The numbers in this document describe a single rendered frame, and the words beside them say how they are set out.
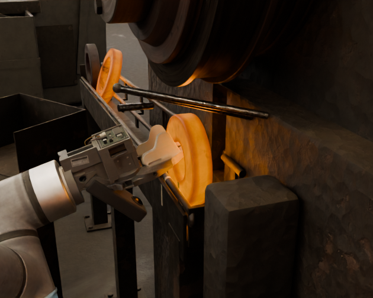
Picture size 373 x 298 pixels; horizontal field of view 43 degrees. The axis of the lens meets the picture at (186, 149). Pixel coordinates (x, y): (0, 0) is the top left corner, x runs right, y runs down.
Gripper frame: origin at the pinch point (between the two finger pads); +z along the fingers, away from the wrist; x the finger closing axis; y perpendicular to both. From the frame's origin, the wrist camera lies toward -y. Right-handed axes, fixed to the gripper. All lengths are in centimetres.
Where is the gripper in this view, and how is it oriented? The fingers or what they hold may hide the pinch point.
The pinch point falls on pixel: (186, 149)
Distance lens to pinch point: 79.2
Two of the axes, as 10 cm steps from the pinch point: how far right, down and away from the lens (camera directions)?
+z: 9.1, -3.7, 1.8
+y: -2.6, -8.6, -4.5
